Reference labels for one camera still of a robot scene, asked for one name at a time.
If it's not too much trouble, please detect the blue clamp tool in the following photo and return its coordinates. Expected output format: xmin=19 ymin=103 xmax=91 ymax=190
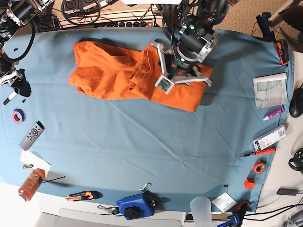
xmin=217 ymin=201 xmax=249 ymax=227

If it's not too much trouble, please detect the black zip tie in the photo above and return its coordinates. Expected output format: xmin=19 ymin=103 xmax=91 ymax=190
xmin=42 ymin=176 xmax=66 ymax=183

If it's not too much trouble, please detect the left-arm silver gripper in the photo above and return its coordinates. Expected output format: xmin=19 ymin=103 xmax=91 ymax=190
xmin=151 ymin=41 xmax=212 ymax=94

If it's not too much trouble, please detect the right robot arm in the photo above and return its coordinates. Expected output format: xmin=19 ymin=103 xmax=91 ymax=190
xmin=0 ymin=0 xmax=53 ymax=102

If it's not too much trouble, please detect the silver carabiner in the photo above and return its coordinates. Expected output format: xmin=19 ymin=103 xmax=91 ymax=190
xmin=139 ymin=183 xmax=152 ymax=193

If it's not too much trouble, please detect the packaged item with barcode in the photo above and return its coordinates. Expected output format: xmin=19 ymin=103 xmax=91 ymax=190
xmin=251 ymin=125 xmax=287 ymax=152

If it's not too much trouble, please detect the orange black utility knife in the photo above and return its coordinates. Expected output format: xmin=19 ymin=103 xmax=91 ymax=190
xmin=65 ymin=191 xmax=102 ymax=201

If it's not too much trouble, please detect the translucent plastic cup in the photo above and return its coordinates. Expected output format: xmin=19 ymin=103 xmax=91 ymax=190
xmin=190 ymin=197 xmax=212 ymax=227

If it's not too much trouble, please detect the white power strip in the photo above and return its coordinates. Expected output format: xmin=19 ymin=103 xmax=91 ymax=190
xmin=59 ymin=9 xmax=163 ymax=28

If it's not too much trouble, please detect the teal table cloth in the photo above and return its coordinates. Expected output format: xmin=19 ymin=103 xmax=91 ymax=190
xmin=0 ymin=28 xmax=294 ymax=211

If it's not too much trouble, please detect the red black hand tool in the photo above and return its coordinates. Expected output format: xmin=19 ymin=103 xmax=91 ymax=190
xmin=277 ymin=39 xmax=289 ymax=65

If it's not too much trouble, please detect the black computer mouse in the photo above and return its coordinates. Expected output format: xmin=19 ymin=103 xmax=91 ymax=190
xmin=289 ymin=87 xmax=303 ymax=118

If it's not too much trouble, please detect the patterned booklet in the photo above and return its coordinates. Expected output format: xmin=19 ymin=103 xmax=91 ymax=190
xmin=253 ymin=73 xmax=288 ymax=109

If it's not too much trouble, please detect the black white marker pen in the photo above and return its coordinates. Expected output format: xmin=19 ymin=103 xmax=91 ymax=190
xmin=3 ymin=92 xmax=17 ymax=105

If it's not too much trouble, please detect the purple glue tube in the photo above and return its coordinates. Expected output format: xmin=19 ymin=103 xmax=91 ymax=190
xmin=263 ymin=106 xmax=284 ymax=121

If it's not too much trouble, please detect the red screwdriver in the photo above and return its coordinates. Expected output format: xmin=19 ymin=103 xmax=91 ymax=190
xmin=240 ymin=147 xmax=276 ymax=157

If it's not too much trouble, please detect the red cube block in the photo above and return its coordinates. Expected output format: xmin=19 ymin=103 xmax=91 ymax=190
xmin=244 ymin=178 xmax=255 ymax=190

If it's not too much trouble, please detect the metal keyring clip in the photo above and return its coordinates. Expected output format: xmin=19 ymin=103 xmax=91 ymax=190
xmin=97 ymin=205 xmax=120 ymax=215

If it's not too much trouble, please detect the grey remote control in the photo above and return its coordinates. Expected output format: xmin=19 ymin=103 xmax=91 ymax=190
xmin=20 ymin=121 xmax=45 ymax=151

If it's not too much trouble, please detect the red spray can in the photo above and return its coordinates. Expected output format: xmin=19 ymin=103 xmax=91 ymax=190
xmin=18 ymin=168 xmax=45 ymax=202

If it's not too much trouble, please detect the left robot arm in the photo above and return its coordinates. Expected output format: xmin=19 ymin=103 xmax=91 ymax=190
xmin=151 ymin=0 xmax=230 ymax=94

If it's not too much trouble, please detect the white paper card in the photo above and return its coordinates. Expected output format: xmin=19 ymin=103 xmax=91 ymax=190
xmin=20 ymin=150 xmax=51 ymax=177

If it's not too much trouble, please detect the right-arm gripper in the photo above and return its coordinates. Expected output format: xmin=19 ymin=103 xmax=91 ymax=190
xmin=0 ymin=69 xmax=32 ymax=96

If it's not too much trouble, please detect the blue black box device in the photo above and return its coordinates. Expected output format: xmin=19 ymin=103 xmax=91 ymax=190
xmin=116 ymin=191 xmax=161 ymax=220

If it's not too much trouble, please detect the white small card box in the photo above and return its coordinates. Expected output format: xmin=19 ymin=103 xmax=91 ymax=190
xmin=212 ymin=192 xmax=237 ymax=212

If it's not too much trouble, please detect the black power adapter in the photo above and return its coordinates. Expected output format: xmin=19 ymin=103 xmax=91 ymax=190
xmin=276 ymin=188 xmax=299 ymax=196

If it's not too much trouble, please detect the orange t-shirt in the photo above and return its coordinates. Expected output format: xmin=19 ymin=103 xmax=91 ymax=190
xmin=69 ymin=41 xmax=206 ymax=112

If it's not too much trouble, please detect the purple tape roll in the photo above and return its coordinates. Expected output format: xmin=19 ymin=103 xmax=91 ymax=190
xmin=12 ymin=109 xmax=25 ymax=124

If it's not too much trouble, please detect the red tape roll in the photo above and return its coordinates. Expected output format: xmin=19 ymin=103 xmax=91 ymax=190
xmin=253 ymin=159 xmax=266 ymax=175

